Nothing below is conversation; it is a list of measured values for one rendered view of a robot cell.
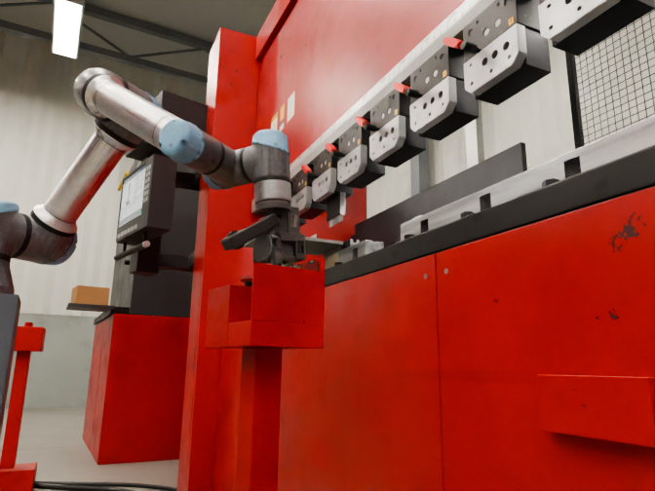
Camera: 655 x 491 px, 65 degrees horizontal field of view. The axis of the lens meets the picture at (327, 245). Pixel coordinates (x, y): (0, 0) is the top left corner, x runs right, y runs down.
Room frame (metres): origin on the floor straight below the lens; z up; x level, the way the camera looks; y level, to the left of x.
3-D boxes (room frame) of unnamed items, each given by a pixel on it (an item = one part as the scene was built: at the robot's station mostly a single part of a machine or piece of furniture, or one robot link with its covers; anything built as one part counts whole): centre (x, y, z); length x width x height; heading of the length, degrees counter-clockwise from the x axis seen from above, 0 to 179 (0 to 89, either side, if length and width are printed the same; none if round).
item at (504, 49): (0.92, -0.35, 1.26); 0.15 x 0.09 x 0.17; 25
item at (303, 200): (1.82, 0.07, 1.26); 0.15 x 0.09 x 0.17; 25
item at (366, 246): (1.57, -0.05, 0.92); 0.39 x 0.06 x 0.10; 25
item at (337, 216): (1.62, -0.03, 1.13); 0.10 x 0.02 x 0.10; 25
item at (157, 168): (2.48, 0.93, 1.42); 0.45 x 0.12 x 0.36; 39
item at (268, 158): (0.99, 0.12, 1.04); 0.09 x 0.08 x 0.11; 63
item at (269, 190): (1.00, 0.11, 0.96); 0.08 x 0.08 x 0.05
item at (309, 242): (1.56, 0.11, 1.00); 0.26 x 0.18 x 0.01; 115
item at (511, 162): (2.05, -0.39, 1.12); 1.13 x 0.02 x 0.44; 25
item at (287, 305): (1.05, 0.13, 0.75); 0.20 x 0.16 x 0.18; 36
